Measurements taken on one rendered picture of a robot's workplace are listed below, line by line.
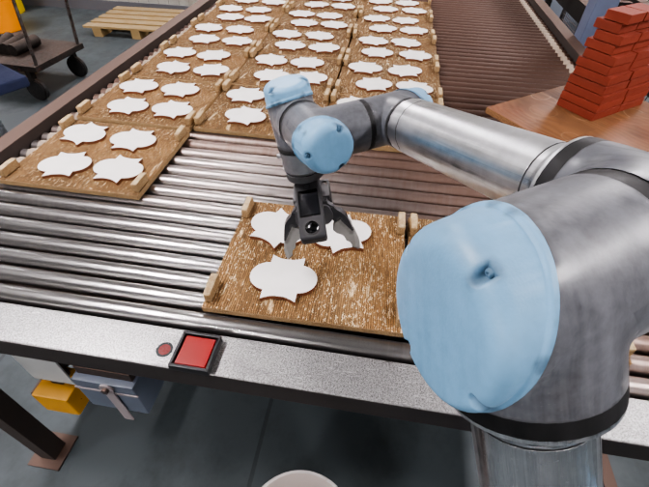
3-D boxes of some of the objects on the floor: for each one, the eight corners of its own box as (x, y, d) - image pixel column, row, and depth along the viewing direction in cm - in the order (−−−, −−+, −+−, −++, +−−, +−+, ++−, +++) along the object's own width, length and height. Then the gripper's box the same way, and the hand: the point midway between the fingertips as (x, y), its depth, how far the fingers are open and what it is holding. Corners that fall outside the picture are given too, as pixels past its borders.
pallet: (213, 21, 514) (211, 11, 506) (186, 43, 453) (184, 33, 445) (122, 14, 527) (119, 5, 519) (83, 36, 466) (79, 25, 458)
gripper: (356, 145, 75) (367, 227, 88) (254, 161, 77) (279, 240, 89) (360, 168, 68) (372, 253, 81) (248, 186, 70) (276, 267, 83)
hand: (324, 256), depth 83 cm, fingers open, 14 cm apart
